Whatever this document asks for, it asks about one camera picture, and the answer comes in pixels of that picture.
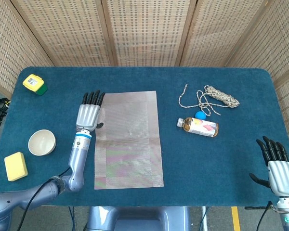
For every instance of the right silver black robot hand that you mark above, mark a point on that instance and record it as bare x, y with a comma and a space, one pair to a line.
283, 175

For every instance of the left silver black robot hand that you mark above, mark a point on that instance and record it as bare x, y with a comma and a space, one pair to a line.
88, 116

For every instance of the gray woven placemat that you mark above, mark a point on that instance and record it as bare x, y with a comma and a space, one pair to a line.
130, 144

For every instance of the white bowl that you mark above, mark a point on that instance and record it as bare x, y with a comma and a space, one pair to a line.
42, 143

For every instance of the yellow floor tape strip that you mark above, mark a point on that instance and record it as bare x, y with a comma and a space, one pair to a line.
235, 219

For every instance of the green container with yellow lid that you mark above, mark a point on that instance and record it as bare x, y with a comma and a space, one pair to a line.
33, 82

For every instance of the yellow sponge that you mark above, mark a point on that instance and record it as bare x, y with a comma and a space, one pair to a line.
15, 166

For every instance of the white table leg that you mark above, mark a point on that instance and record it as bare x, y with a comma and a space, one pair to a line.
204, 219

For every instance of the juice bottle with printed label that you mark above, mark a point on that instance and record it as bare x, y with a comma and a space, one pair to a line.
202, 127

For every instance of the small blue ball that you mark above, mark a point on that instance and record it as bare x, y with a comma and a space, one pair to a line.
200, 115

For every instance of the blue-gray robot torso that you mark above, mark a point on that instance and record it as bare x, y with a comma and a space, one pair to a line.
135, 220

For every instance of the woven wood-frame folding screen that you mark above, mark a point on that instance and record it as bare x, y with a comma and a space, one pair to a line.
147, 29

